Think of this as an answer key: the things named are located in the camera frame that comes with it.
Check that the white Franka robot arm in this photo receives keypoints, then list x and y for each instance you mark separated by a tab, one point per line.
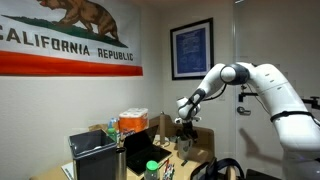
280	96

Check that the navy backpack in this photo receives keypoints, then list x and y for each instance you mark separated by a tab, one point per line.
216	170

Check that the black framed blue print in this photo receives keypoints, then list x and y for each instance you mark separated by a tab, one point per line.
192	50

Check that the paper towel multipack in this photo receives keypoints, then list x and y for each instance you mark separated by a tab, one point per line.
133	121

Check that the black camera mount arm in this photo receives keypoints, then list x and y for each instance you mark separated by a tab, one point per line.
247	96

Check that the green lid clear bottle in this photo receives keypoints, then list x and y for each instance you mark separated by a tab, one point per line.
151	170

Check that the black laptop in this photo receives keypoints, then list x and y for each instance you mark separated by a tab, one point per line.
143	151

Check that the metal paper towel holder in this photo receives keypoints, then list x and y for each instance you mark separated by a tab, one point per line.
163	144

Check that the stainless steel tumbler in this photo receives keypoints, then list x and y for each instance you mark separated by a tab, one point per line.
121	165

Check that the red pen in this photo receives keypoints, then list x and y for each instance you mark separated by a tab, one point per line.
165	168

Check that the dark grey trash bin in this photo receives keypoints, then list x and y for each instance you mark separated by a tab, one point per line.
93	156

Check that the white paper sheet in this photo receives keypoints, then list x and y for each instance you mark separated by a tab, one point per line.
67	170

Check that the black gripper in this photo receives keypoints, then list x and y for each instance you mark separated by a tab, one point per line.
188	126

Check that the California Republic flag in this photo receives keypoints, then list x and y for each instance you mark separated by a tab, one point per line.
66	40

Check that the green plastic bottle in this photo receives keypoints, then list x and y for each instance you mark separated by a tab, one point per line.
112	132

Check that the cardboard paper towel tube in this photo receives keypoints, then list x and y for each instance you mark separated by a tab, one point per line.
162	128

